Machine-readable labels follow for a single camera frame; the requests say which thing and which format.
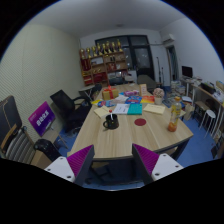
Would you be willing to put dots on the yellow envelope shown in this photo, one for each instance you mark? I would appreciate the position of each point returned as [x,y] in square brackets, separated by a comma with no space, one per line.
[102,111]
[156,109]

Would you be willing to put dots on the side wooden desk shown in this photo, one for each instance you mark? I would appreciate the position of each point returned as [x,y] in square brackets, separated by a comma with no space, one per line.
[196,91]

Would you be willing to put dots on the wooden conference table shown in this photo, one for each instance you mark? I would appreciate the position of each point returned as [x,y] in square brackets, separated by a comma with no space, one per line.
[116,144]

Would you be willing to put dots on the black office chair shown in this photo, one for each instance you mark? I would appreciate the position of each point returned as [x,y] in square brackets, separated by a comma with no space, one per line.
[73,111]

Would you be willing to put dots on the red round coaster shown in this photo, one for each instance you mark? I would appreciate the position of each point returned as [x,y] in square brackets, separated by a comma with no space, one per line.
[140,122]

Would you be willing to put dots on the blue booklet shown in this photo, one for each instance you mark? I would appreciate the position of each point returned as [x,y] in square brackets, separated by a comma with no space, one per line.
[133,100]

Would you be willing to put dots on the black mug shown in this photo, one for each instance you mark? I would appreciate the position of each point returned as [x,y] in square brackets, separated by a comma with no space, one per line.
[111,122]

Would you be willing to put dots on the striped grey office chair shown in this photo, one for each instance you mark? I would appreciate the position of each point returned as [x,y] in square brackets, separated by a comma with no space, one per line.
[15,142]

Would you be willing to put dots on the white paper sheet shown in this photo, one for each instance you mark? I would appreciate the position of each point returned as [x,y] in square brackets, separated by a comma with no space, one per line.
[121,109]

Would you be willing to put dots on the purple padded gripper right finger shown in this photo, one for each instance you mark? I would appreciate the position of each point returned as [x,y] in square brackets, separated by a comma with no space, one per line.
[153,166]

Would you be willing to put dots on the black computer monitor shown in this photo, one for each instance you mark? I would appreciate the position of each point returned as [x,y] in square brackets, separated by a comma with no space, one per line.
[187,71]

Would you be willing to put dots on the yellow envelope right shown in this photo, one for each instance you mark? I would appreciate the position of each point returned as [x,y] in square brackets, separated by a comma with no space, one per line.
[156,109]

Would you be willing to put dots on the colourful orange book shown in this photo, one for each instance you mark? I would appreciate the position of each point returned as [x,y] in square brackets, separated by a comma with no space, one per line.
[147,99]

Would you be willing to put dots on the yellow envelope left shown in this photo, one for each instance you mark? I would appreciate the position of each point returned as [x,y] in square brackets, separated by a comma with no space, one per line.
[102,111]

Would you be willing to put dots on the orange drink plastic bottle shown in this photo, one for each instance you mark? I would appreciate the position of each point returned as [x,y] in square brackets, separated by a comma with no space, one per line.
[175,113]

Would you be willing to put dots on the white round stool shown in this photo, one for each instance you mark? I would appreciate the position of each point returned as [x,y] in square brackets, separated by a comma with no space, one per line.
[208,120]

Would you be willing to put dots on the teal notebook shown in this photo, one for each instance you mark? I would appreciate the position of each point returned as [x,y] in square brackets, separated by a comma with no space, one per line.
[135,109]

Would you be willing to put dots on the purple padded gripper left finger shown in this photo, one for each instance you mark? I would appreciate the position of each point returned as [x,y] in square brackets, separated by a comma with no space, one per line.
[75,167]

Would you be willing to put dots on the gift box with red ribbon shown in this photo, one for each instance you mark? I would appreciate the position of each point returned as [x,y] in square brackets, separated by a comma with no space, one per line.
[110,93]

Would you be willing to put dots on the purple sign board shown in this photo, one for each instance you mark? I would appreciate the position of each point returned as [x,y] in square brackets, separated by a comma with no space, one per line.
[42,118]

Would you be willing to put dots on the wooden trophy shelf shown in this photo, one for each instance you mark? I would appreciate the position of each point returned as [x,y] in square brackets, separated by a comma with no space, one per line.
[103,63]

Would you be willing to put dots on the white air conditioner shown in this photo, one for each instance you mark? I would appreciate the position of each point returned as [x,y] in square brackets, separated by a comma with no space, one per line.
[168,38]

